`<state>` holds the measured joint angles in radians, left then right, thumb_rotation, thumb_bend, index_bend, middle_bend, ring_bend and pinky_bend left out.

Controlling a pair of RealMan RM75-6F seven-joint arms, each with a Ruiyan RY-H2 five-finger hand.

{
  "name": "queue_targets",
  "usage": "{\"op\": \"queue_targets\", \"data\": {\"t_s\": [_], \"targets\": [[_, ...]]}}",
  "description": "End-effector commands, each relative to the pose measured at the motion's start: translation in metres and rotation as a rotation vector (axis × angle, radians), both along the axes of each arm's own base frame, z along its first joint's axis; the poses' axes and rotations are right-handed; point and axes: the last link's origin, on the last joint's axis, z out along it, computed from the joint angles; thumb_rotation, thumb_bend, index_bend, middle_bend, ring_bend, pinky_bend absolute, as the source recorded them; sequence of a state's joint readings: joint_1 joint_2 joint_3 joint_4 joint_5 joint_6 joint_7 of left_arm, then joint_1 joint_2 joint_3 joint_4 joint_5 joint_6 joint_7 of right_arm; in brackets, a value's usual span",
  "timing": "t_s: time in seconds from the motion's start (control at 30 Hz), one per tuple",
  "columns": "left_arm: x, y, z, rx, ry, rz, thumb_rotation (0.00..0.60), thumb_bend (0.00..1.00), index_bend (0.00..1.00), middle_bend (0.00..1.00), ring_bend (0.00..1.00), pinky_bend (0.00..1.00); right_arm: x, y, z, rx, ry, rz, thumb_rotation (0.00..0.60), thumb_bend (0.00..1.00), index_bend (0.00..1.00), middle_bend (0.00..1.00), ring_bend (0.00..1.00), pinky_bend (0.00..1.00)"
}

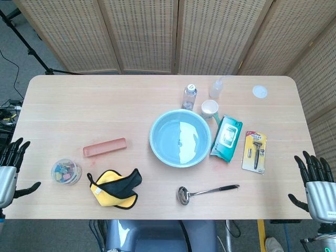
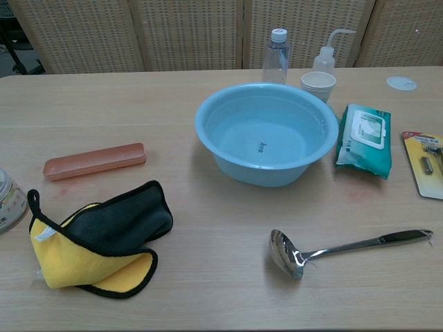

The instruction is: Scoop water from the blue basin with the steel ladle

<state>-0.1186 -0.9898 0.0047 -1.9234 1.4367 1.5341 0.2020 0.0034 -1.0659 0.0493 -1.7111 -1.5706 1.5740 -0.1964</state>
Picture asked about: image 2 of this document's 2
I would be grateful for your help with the stainless steel ladle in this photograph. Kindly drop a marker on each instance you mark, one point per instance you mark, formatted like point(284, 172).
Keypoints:
point(287, 252)

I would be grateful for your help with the light blue plastic basin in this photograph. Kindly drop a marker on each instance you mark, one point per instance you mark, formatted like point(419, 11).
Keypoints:
point(242, 166)

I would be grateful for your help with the clear plastic bottle white cap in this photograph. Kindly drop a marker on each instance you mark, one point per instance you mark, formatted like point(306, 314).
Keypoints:
point(275, 58)

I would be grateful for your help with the white paper cup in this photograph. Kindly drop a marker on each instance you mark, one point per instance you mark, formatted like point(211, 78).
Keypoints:
point(320, 88)

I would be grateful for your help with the salmon pink cutlery case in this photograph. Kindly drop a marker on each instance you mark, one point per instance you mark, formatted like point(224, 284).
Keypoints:
point(93, 162)

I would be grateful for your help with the wicker folding screen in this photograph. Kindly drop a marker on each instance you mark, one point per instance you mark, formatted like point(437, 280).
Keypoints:
point(187, 34)

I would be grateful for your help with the green wet wipes pack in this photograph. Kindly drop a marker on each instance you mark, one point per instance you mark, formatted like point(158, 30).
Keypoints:
point(363, 152)

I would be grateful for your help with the translucent squeeze wash bottle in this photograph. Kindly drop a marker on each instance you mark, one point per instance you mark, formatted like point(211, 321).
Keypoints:
point(324, 60)

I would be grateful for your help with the yellow and grey microfiber cloth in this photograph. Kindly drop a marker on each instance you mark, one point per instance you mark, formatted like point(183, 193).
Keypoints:
point(69, 256)

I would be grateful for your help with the white round plastic lid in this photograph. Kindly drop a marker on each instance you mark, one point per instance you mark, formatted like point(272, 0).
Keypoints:
point(398, 83)

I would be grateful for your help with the yellow razor blister pack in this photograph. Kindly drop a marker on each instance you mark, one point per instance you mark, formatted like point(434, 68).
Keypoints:
point(427, 180)

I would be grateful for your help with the clear jar of binder clips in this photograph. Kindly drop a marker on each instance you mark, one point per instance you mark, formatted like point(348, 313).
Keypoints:
point(10, 204)

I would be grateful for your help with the black tripod stand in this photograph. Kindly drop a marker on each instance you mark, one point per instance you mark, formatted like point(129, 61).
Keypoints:
point(15, 58)

